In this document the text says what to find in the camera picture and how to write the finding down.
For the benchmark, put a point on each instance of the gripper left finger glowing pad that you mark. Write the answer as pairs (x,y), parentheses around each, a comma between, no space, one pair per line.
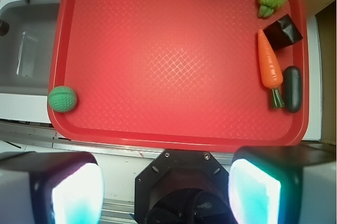
(51,187)

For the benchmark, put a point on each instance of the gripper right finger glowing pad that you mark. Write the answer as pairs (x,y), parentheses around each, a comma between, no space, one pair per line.
(295,184)

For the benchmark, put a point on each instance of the black box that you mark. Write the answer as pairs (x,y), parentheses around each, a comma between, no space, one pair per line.
(282,33)

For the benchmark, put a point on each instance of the green textured ball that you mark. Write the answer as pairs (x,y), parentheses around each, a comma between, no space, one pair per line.
(62,99)

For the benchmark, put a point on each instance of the dark green toy cucumber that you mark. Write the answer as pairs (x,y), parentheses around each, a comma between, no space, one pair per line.
(292,89)

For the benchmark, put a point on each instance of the orange toy carrot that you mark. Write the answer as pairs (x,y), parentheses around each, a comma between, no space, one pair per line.
(271,74)

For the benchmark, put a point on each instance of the grey toy sink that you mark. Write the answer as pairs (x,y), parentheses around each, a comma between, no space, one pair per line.
(27,47)

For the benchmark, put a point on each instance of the black sink knob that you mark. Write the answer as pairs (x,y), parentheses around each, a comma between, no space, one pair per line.
(4,27)

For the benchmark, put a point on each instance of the red plastic tray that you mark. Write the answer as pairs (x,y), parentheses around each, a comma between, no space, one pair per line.
(173,74)

